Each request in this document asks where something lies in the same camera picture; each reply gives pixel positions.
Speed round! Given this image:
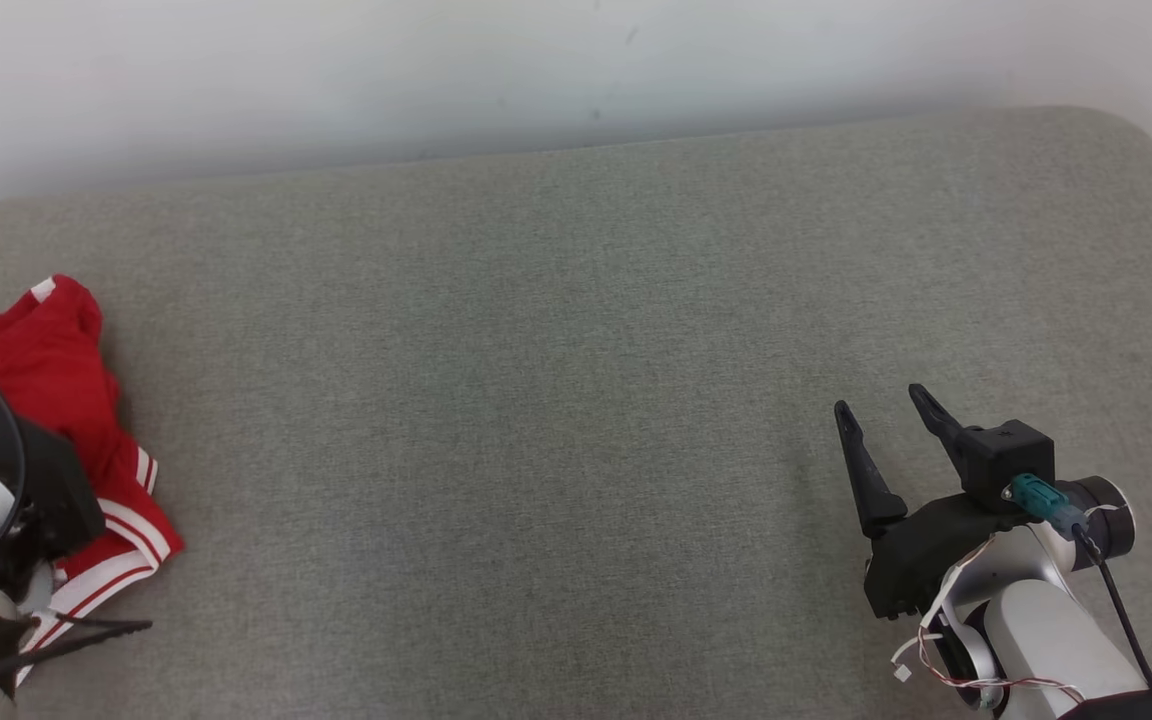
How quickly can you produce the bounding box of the red basketball jersey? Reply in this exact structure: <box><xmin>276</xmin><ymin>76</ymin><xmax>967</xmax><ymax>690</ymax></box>
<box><xmin>0</xmin><ymin>275</ymin><xmax>185</xmax><ymax>687</ymax></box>

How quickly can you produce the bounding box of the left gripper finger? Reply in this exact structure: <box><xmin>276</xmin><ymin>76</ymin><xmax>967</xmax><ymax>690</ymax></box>
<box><xmin>0</xmin><ymin>620</ymin><xmax>153</xmax><ymax>687</ymax></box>

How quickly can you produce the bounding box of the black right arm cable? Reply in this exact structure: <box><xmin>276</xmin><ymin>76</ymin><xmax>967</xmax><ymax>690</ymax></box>
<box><xmin>1071</xmin><ymin>520</ymin><xmax>1152</xmax><ymax>701</ymax></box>

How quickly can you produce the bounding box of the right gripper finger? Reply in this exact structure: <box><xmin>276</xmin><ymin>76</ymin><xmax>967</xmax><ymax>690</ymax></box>
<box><xmin>834</xmin><ymin>400</ymin><xmax>909</xmax><ymax>542</ymax></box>
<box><xmin>909</xmin><ymin>384</ymin><xmax>969</xmax><ymax>492</ymax></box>

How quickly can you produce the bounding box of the thin red white wire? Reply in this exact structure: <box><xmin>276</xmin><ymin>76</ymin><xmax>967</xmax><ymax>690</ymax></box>
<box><xmin>891</xmin><ymin>535</ymin><xmax>1087</xmax><ymax>706</ymax></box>

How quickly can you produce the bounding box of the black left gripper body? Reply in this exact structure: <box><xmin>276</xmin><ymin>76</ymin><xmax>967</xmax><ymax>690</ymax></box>
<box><xmin>0</xmin><ymin>398</ymin><xmax>107</xmax><ymax>601</ymax></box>

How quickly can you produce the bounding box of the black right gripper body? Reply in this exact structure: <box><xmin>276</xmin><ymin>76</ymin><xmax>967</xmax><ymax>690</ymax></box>
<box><xmin>864</xmin><ymin>490</ymin><xmax>1029</xmax><ymax>621</ymax></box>

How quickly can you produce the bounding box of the teal cable connector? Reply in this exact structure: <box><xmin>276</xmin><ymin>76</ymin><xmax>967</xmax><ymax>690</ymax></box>
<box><xmin>1002</xmin><ymin>474</ymin><xmax>1089</xmax><ymax>533</ymax></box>

